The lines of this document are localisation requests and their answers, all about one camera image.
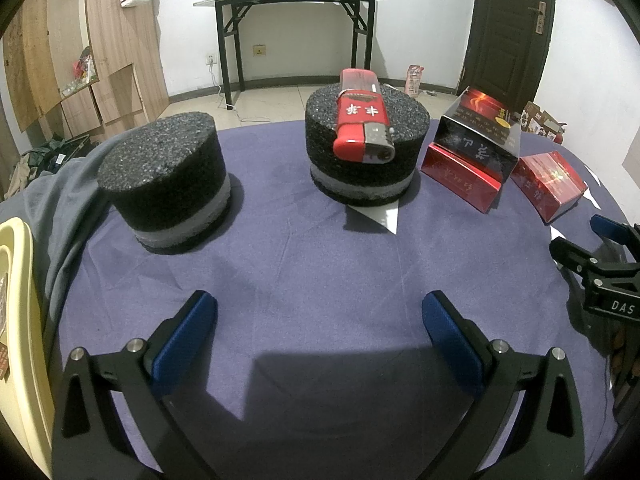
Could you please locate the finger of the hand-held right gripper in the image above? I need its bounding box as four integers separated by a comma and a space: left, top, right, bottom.
590, 214, 640, 252
549, 236, 603, 283

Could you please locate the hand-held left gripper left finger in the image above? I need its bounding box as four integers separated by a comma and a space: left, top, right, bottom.
50, 290, 221, 480

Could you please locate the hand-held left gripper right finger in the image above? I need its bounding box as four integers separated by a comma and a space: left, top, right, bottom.
421, 290, 587, 480

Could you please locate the red cigarette box gold print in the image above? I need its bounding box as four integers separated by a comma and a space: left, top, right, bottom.
420, 142, 503, 213

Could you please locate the black and red cigarette box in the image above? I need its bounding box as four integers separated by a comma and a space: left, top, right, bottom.
430, 86, 523, 186

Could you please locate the pale yellow plastic basin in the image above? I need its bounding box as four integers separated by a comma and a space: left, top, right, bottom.
0, 217, 56, 461

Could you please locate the black foam cylinder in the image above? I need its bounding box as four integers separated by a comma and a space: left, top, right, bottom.
97, 114, 233, 255
305, 84, 432, 206

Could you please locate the red lighter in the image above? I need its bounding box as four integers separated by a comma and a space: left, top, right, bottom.
332, 68, 396, 164

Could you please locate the cardboard box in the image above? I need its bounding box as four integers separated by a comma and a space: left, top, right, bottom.
520, 101, 563, 136

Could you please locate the purple tablecloth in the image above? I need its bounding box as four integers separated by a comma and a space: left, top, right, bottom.
45, 119, 626, 480

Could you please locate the grey blanket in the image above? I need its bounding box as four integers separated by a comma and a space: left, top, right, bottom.
0, 132, 128, 356

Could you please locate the dark wooden door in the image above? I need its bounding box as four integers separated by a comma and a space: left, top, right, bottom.
457, 0, 557, 106

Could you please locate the pile of dark clothes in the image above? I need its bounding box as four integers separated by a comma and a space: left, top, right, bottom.
0, 132, 101, 201

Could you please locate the pink package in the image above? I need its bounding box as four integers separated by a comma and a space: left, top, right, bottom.
405, 64, 425, 98

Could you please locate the clutter in cabinet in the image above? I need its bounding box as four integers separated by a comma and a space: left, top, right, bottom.
60, 45, 101, 96

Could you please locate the wooden cabinet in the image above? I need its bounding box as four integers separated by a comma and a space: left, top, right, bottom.
0, 0, 171, 161

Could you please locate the metal door handle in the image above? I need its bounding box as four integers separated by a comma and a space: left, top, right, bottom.
527, 2, 546, 36

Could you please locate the white cable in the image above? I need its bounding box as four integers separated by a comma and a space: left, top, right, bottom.
209, 62, 273, 123

